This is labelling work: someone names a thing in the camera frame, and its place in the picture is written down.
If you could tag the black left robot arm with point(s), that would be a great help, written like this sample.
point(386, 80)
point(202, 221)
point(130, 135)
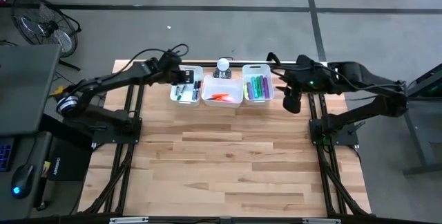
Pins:
point(114, 79)

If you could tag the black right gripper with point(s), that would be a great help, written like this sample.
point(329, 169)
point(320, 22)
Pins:
point(307, 77)

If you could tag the dark purple stubby highlighter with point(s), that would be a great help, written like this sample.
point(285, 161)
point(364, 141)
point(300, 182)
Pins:
point(210, 98)

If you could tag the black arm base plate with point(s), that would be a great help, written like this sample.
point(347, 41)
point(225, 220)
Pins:
point(114, 137)
point(345, 138)

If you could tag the chrome lamp base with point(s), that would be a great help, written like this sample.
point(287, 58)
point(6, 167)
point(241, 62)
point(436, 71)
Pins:
point(222, 75)

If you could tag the yellow-green highlighter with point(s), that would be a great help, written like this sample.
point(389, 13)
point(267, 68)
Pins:
point(246, 92)

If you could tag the backlit keyboard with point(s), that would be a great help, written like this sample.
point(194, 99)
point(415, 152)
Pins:
point(5, 156)

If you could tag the black aluminium table frame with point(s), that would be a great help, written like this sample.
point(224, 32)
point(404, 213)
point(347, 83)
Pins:
point(221, 64)

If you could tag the yellow plug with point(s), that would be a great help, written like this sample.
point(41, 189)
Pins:
point(58, 91)

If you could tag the green thin marker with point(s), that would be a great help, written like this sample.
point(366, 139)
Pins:
point(181, 92)

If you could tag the black printed bag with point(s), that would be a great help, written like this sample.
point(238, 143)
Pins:
point(72, 161)

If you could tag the blue thin marker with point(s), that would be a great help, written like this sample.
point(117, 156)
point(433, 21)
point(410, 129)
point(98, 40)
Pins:
point(194, 91)

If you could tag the grey metal cart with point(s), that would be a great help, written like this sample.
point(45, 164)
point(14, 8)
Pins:
point(417, 130)

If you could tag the white plastic bin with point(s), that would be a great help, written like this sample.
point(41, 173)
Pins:
point(186, 96)
point(257, 70)
point(221, 84)

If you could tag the grey side table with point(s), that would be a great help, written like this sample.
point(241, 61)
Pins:
point(34, 148)

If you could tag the grey desk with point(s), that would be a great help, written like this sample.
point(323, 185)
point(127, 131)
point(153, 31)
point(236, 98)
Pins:
point(27, 85)

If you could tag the orange stubby highlighter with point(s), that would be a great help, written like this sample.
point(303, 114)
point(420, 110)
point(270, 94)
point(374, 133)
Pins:
point(221, 95)

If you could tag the magenta capped thin marker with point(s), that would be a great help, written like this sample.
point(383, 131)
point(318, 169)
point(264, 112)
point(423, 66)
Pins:
point(198, 90)

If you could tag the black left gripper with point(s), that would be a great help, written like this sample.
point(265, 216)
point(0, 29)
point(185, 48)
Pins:
point(169, 68)

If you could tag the teal highlighter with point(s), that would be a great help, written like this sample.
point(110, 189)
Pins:
point(254, 86)

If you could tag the silver bracket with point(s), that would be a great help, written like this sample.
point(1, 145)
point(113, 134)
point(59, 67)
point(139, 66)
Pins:
point(127, 220)
point(321, 221)

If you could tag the black computer mouse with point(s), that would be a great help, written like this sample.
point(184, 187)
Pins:
point(22, 179)

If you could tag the red-orange stubby highlighter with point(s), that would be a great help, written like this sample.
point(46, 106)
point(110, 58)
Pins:
point(219, 99)

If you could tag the green highlighter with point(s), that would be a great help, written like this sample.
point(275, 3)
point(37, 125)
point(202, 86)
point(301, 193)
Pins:
point(258, 84)

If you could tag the white light bulb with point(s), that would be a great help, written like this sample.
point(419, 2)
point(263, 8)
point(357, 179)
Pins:
point(223, 64)

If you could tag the yellow label tag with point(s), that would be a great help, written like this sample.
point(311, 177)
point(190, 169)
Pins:
point(46, 168)

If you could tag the black floor fan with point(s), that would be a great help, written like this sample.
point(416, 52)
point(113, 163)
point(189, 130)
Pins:
point(52, 27)

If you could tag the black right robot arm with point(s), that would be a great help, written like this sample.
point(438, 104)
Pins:
point(366, 79)

